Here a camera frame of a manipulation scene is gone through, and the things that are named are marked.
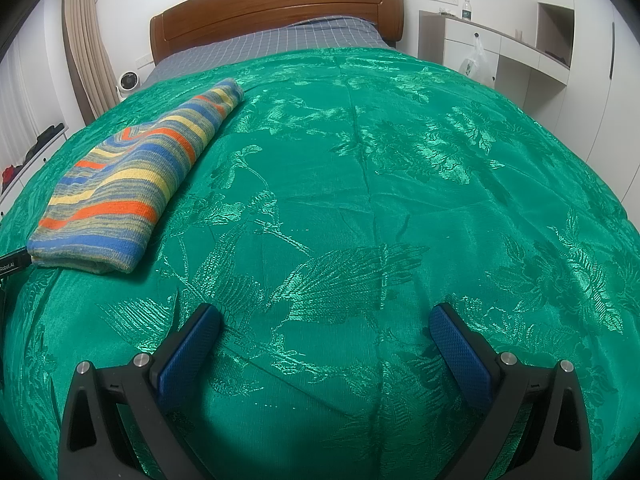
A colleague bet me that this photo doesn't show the white wardrobe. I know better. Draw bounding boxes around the white wardrobe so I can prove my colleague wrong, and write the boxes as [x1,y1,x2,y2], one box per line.
[537,0,640,201]

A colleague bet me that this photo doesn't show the black items on cabinet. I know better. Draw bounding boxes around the black items on cabinet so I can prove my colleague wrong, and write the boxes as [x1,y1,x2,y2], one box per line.
[22,122,66,163]

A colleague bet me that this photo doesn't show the beige curtain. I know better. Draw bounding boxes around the beige curtain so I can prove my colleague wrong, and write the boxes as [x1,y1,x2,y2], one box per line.
[61,0,123,123]

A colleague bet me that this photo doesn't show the white drawer cabinet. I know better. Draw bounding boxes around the white drawer cabinet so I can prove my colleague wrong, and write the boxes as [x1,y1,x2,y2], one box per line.
[0,122,68,211]

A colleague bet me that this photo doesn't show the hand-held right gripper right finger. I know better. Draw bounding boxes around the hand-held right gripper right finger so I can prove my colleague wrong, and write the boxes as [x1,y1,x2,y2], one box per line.
[428,302,593,480]

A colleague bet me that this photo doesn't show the white plastic bag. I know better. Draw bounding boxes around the white plastic bag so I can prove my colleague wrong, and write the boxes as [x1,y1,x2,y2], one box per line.
[459,34,493,85]

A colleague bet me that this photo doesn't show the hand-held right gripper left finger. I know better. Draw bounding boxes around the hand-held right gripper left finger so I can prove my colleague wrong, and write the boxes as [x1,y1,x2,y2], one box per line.
[57,302,223,480]

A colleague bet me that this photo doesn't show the striped knit sweater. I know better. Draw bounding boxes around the striped knit sweater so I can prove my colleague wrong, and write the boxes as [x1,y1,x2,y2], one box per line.
[27,78,245,275]

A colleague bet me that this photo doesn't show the green floral bedspread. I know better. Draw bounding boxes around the green floral bedspread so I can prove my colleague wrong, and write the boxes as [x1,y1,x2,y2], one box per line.
[0,49,640,480]

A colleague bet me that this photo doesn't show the small white fan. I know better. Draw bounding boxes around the small white fan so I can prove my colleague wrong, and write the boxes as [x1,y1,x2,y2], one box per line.
[117,70,143,101]

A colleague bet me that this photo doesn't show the white desk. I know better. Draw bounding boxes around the white desk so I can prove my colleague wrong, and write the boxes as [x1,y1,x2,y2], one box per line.
[417,10,571,111]

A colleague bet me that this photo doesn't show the brown wooden headboard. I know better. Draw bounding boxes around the brown wooden headboard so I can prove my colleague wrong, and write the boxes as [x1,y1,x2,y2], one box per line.
[150,0,405,66]

